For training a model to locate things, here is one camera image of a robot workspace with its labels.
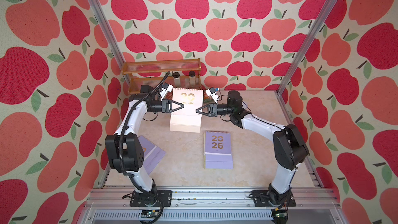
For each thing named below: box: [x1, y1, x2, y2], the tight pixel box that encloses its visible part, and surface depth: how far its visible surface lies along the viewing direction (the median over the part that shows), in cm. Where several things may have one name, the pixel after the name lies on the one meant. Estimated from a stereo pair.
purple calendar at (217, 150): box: [203, 130, 234, 170], surface depth 88 cm
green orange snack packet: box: [203, 91, 217, 105], surface depth 76 cm
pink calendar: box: [169, 87, 204, 133], surface depth 75 cm
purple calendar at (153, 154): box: [137, 134, 167, 176], surface depth 90 cm
